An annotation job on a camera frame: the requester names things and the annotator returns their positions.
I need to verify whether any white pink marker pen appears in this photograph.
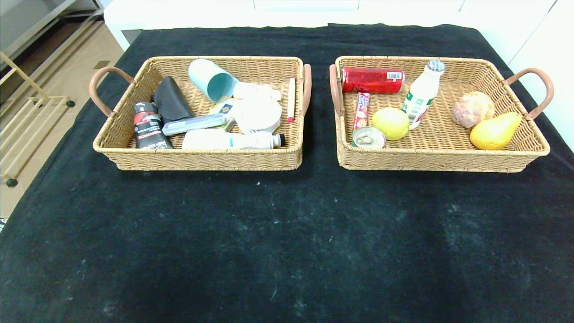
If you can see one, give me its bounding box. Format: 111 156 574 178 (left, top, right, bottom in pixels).
287 77 297 123

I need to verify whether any white electric brush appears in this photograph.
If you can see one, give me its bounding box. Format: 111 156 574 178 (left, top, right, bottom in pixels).
182 129 287 151

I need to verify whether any tin can with pull tab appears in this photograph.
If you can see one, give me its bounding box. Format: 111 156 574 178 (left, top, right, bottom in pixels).
353 126 387 149

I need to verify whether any clear compass case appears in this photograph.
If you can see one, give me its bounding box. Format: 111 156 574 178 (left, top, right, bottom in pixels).
161 113 226 137

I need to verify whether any yellow lemon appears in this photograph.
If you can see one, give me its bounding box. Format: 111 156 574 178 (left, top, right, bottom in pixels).
372 107 410 141

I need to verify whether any white milk drink bottle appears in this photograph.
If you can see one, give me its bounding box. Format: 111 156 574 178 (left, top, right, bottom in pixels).
401 60 447 131

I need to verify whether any wicker basket holding toiletries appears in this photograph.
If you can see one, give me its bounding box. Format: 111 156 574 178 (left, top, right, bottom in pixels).
89 56 312 172

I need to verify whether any wicker basket holding food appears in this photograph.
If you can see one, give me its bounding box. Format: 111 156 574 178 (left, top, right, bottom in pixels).
329 56 555 173

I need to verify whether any white round container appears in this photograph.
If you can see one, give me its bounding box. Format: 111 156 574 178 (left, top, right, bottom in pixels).
234 97 283 135

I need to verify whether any pink lotion bottle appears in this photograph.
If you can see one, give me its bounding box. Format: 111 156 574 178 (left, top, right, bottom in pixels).
233 82 282 102

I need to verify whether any green gold card box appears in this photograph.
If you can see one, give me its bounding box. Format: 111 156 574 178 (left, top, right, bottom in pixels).
211 96 239 132

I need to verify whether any black table cloth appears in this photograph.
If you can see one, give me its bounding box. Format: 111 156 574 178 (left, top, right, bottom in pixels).
0 23 574 323

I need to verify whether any red chewy candy stick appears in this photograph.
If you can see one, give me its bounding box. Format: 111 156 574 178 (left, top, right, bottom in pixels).
354 92 371 131

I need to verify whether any teal plastic cup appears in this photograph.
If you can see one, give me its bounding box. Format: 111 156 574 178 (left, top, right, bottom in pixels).
188 59 239 103

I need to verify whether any red soda can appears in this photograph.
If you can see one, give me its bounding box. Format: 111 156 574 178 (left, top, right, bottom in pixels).
341 67 405 95

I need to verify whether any black glasses case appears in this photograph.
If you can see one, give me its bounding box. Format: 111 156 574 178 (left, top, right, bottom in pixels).
153 76 194 124

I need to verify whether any black facial cleanser tube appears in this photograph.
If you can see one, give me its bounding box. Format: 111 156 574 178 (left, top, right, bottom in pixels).
133 102 174 150

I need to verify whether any brown bread roll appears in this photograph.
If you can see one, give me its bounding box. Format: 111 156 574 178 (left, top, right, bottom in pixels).
452 91 496 129

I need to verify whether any yellow pear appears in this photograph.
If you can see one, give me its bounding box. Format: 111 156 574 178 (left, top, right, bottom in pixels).
469 112 523 151

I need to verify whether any white low table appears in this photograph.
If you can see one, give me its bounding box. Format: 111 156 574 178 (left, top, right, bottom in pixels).
103 0 489 52

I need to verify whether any wooden wheeled rack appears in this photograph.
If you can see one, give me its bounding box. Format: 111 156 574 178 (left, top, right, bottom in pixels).
0 52 76 188

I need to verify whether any white cabinet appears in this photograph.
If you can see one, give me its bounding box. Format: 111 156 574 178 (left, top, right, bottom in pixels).
462 0 574 152

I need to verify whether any grey metal shelf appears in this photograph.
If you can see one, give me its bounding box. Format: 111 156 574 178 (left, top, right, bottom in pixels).
0 0 104 59

